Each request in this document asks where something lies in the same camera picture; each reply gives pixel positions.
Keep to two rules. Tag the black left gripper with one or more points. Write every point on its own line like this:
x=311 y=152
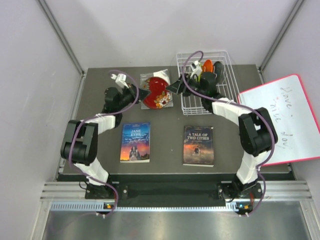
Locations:
x=132 y=91

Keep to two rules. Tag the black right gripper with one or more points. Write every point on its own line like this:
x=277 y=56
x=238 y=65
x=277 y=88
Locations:
x=176 y=87

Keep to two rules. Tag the red floral plate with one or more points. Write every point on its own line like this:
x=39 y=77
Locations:
x=158 y=97

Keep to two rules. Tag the lime green plate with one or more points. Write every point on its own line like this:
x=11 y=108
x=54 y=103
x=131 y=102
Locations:
x=198 y=69

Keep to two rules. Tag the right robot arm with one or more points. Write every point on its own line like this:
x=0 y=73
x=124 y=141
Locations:
x=256 y=130

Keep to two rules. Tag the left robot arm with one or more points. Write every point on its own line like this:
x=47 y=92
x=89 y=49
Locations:
x=80 y=142

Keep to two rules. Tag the Canon setup guide booklet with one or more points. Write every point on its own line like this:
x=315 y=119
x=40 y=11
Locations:
x=162 y=74

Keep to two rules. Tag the orange plate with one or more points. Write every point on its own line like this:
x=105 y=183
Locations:
x=208 y=66

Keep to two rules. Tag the Jane Eyre book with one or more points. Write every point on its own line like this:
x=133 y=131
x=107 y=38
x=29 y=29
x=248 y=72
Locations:
x=135 y=143

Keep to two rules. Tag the black plate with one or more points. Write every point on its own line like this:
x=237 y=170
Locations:
x=218 y=71

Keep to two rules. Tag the Tale of Two Cities book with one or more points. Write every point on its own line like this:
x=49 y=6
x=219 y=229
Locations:
x=198 y=146

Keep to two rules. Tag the pink framed whiteboard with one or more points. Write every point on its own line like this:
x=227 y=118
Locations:
x=292 y=115

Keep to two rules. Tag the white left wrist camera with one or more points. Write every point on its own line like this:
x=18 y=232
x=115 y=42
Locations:
x=120 y=80

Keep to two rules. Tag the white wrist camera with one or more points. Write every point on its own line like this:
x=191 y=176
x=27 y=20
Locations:
x=192 y=67
x=120 y=80

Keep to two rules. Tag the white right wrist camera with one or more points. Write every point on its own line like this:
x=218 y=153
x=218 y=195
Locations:
x=192 y=67

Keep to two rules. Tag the white wire dish rack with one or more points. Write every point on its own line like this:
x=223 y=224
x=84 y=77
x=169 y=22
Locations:
x=228 y=85

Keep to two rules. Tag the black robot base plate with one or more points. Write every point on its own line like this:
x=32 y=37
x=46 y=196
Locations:
x=202 y=190

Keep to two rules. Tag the aluminium front rail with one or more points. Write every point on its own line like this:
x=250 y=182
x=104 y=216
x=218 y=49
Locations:
x=72 y=196

